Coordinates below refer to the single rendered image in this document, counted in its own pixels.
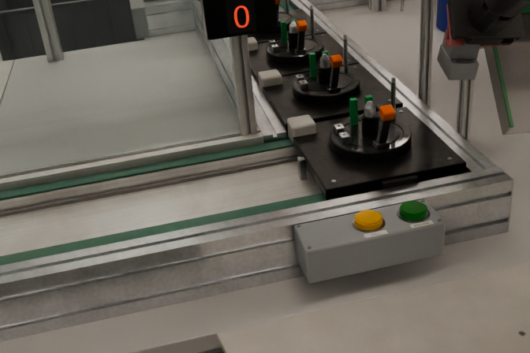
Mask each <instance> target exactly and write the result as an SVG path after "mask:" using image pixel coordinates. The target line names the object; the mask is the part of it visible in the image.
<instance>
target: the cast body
mask: <svg viewBox="0 0 530 353"><path fill-rule="evenodd" d="M445 37H446V31H445V35H444V39H443V42H442V44H441V45H440V48H439V55H438V58H437V61H438V62H439V64H440V66H441V68H442V70H443V72H444V73H445V74H446V77H447V79H448V80H474V79H475V78H476V73H477V70H478V67H479V62H478V61H477V60H476V59H477V56H478V53H479V50H480V45H479V44H467V43H465V45H464V46H446V43H445Z"/></svg>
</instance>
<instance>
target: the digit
mask: <svg viewBox="0 0 530 353"><path fill-rule="evenodd" d="M225 4H226V16H227V24H228V31H229V35H230V34H235V33H241V32H250V31H255V30H256V15H255V6H254V0H225Z"/></svg>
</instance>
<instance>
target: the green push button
mask: <svg viewBox="0 0 530 353"><path fill-rule="evenodd" d="M400 215H401V216H402V217H403V218H404V219H407V220H410V221H418V220H422V219H424V218H425V217H426V216H427V206H426V205H425V204H423V203H422V202H418V201H408V202H405V203H402V204H401V205H400Z"/></svg>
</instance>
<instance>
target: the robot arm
mask: <svg viewBox="0 0 530 353"><path fill-rule="evenodd" d="M447 3H448V4H447V5H446V8H447V21H448V25H447V29H446V37H445V43H446V46H464V45H465V43H467V44H479V45H480V46H509V45H510V44H511V43H513V39H517V40H518V39H520V38H521V37H522V36H523V35H524V29H523V23H522V16H521V11H522V10H523V9H524V8H525V7H526V6H527V5H528V4H530V0H447Z"/></svg>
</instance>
